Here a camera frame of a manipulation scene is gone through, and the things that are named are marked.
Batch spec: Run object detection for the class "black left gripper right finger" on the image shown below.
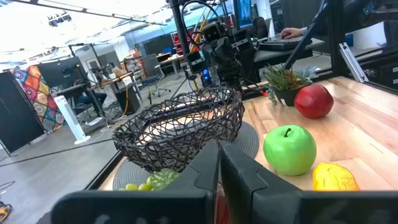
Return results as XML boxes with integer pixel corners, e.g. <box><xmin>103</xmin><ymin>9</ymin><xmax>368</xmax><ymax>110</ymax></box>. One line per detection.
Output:
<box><xmin>220</xmin><ymin>141</ymin><xmax>398</xmax><ymax>224</ymax></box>

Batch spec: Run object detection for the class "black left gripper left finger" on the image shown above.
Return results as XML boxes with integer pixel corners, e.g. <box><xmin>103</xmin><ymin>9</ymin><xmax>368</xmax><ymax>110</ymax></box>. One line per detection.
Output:
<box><xmin>51</xmin><ymin>140</ymin><xmax>220</xmax><ymax>224</ymax></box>

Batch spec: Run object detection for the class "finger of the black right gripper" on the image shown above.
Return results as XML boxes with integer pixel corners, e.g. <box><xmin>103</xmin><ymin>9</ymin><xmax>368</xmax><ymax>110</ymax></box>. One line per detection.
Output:
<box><xmin>231</xmin><ymin>29</ymin><xmax>256</xmax><ymax>53</ymax></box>
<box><xmin>185</xmin><ymin>50</ymin><xmax>208</xmax><ymax>75</ymax></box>

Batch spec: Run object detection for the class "green grape bunch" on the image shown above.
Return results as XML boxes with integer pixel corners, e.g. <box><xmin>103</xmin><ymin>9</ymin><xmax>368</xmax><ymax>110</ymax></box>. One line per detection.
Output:
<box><xmin>119</xmin><ymin>175</ymin><xmax>154</xmax><ymax>192</ymax></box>

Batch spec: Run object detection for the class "small green leafy vegetable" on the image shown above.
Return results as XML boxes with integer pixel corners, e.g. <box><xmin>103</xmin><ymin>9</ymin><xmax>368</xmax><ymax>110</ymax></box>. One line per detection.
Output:
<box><xmin>150</xmin><ymin>168</ymin><xmax>182</xmax><ymax>192</ymax></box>

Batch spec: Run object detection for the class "green apple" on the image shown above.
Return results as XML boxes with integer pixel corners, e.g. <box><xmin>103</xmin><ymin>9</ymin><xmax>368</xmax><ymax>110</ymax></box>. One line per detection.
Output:
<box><xmin>263</xmin><ymin>124</ymin><xmax>317</xmax><ymax>177</ymax></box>

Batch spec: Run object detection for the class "black woven wire basket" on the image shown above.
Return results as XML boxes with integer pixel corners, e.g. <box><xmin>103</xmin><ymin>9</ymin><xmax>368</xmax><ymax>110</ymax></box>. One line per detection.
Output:
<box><xmin>111</xmin><ymin>86</ymin><xmax>245</xmax><ymax>174</ymax></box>

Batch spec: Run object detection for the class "dark red apple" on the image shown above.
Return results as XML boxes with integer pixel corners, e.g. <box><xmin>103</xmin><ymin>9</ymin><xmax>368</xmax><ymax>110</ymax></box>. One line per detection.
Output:
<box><xmin>215</xmin><ymin>183</ymin><xmax>233</xmax><ymax>224</ymax></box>

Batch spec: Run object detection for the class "yellow orange mango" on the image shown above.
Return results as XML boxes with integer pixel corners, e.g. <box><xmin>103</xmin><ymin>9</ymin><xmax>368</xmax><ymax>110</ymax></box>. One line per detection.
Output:
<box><xmin>312</xmin><ymin>162</ymin><xmax>361</xmax><ymax>192</ymax></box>

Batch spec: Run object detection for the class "large red apple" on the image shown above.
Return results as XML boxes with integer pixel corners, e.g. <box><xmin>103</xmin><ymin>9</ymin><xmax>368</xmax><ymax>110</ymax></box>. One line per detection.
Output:
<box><xmin>294</xmin><ymin>83</ymin><xmax>335</xmax><ymax>119</ymax></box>

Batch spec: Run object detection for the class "blue lit device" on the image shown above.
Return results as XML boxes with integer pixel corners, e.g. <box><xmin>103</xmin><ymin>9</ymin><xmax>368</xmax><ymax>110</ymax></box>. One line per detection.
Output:
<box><xmin>200</xmin><ymin>67</ymin><xmax>214</xmax><ymax>88</ymax></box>

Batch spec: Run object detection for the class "red storage shelf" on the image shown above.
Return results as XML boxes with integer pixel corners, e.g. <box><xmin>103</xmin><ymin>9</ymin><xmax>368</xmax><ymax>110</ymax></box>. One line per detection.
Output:
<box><xmin>170</xmin><ymin>30</ymin><xmax>193</xmax><ymax>57</ymax></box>

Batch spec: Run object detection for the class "blue computer monitor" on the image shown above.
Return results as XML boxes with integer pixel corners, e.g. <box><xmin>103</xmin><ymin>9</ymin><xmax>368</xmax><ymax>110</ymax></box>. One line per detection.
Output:
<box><xmin>233</xmin><ymin>0</ymin><xmax>254</xmax><ymax>30</ymax></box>

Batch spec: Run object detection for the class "grey desk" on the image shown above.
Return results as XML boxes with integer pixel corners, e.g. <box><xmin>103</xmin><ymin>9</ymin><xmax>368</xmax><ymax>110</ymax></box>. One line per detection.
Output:
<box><xmin>253</xmin><ymin>37</ymin><xmax>326</xmax><ymax>63</ymax></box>

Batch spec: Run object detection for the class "black laptop keyboard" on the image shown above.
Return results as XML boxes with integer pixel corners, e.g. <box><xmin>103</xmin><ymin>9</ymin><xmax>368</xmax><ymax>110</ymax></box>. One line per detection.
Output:
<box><xmin>257</xmin><ymin>34</ymin><xmax>313</xmax><ymax>52</ymax></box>

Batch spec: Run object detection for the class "grey office chair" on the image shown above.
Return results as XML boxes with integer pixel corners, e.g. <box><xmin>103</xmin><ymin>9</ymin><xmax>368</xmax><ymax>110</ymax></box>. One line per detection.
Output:
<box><xmin>141</xmin><ymin>53</ymin><xmax>172</xmax><ymax>105</ymax></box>

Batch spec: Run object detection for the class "person's hand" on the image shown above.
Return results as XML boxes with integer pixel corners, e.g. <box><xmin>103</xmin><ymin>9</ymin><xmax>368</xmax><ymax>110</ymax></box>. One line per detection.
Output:
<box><xmin>280</xmin><ymin>27</ymin><xmax>304</xmax><ymax>40</ymax></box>

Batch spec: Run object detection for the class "potted succulent plant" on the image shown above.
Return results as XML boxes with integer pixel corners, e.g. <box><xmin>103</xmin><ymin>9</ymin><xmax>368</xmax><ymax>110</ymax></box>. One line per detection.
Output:
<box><xmin>262</xmin><ymin>63</ymin><xmax>320</xmax><ymax>107</ymax></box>

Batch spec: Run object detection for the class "round grey placemat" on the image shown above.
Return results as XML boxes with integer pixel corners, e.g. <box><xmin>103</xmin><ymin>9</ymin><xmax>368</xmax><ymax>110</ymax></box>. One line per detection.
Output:
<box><xmin>112</xmin><ymin>121</ymin><xmax>260</xmax><ymax>191</ymax></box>

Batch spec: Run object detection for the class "white tower fan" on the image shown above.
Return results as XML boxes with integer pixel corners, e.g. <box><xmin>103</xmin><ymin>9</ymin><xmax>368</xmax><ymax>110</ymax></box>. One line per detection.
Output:
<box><xmin>53</xmin><ymin>95</ymin><xmax>91</xmax><ymax>146</ymax></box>

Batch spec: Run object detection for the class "black partition panel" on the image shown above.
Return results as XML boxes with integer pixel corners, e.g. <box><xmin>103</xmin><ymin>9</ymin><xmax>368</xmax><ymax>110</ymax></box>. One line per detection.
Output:
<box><xmin>0</xmin><ymin>71</ymin><xmax>46</xmax><ymax>156</ymax></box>

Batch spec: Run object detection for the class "colourful patchwork cloth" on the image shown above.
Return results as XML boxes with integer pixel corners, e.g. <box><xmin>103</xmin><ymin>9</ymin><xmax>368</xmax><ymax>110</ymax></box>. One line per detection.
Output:
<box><xmin>11</xmin><ymin>65</ymin><xmax>67</xmax><ymax>134</ymax></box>

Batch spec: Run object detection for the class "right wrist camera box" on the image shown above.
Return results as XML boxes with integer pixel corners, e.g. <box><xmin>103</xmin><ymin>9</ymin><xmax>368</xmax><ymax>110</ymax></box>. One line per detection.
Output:
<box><xmin>203</xmin><ymin>22</ymin><xmax>223</xmax><ymax>43</ymax></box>

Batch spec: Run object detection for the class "silver aluminium bracket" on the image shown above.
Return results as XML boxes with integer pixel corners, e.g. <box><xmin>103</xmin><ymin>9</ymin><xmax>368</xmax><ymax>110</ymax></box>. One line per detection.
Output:
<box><xmin>338</xmin><ymin>42</ymin><xmax>370</xmax><ymax>83</ymax></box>

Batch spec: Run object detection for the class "yellow floor cable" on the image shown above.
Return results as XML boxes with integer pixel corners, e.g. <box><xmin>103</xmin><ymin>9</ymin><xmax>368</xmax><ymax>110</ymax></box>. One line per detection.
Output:
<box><xmin>0</xmin><ymin>201</ymin><xmax>13</xmax><ymax>223</ymax></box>

